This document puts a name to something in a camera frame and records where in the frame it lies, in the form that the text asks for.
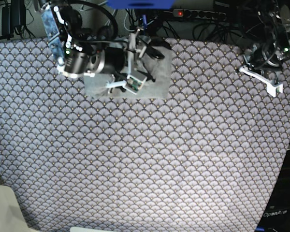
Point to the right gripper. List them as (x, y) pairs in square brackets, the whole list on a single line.
[(123, 63)]

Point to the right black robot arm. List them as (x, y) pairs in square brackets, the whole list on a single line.
[(81, 53)]

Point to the beige chair at lower left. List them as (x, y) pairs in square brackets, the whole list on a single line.
[(11, 218)]

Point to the black power strip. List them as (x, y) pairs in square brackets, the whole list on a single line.
[(197, 14)]

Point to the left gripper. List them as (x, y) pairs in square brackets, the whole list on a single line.
[(265, 57)]

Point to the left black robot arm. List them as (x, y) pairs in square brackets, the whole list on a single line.
[(261, 22)]

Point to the grey T-shirt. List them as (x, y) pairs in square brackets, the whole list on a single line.
[(156, 86)]

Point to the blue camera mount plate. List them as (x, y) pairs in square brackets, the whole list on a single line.
[(140, 4)]

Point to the fan-patterned tablecloth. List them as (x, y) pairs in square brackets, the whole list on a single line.
[(205, 159)]

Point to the black OpenArm box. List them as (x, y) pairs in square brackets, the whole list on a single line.
[(276, 217)]

